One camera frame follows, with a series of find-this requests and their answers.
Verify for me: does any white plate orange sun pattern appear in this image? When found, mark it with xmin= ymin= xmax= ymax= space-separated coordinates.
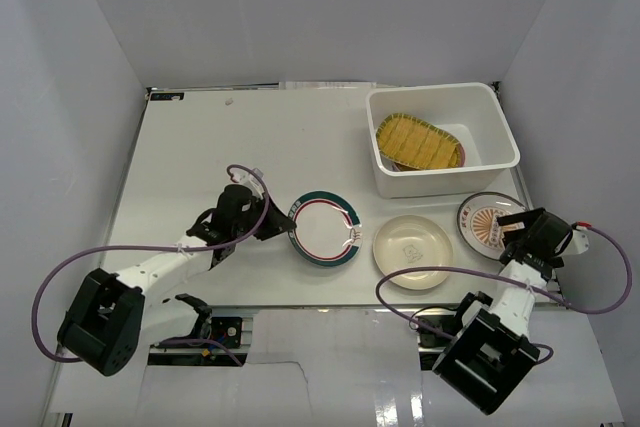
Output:
xmin=457 ymin=192 xmax=528 ymax=261

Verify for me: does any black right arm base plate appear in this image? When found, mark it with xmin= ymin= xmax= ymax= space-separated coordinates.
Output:
xmin=410 ymin=314 xmax=462 ymax=348

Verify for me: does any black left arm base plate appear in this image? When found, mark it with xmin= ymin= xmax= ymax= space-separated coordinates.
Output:
xmin=152 ymin=317 xmax=243 ymax=349

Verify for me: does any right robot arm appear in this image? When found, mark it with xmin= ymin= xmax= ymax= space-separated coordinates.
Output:
xmin=433 ymin=208 xmax=573 ymax=415

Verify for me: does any white plastic bin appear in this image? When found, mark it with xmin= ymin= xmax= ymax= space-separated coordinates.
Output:
xmin=365 ymin=82 xmax=521 ymax=199

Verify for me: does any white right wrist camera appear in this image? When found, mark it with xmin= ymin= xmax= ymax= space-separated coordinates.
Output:
xmin=564 ymin=222 xmax=589 ymax=256

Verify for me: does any white plate green red rim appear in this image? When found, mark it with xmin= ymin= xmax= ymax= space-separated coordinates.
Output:
xmin=288 ymin=190 xmax=363 ymax=268

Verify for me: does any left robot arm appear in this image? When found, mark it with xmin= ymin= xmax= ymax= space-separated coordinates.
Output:
xmin=57 ymin=184 xmax=296 ymax=376

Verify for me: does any black label sticker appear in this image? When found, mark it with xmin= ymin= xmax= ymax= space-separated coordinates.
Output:
xmin=149 ymin=92 xmax=184 ymax=101

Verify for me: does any round bamboo pattern plate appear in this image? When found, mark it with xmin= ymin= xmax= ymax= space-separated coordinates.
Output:
xmin=393 ymin=144 xmax=466 ymax=171

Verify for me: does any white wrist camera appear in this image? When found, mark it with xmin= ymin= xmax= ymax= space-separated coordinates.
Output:
xmin=564 ymin=222 xmax=589 ymax=256
xmin=229 ymin=168 xmax=264 ymax=195

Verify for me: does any fan-shaped bamboo pattern plate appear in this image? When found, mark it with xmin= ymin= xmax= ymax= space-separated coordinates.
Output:
xmin=375 ymin=113 xmax=462 ymax=170

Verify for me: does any cream round plate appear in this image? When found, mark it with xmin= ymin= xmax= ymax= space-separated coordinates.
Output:
xmin=372 ymin=215 xmax=454 ymax=275

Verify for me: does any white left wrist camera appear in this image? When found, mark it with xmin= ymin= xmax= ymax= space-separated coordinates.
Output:
xmin=229 ymin=168 xmax=264 ymax=195

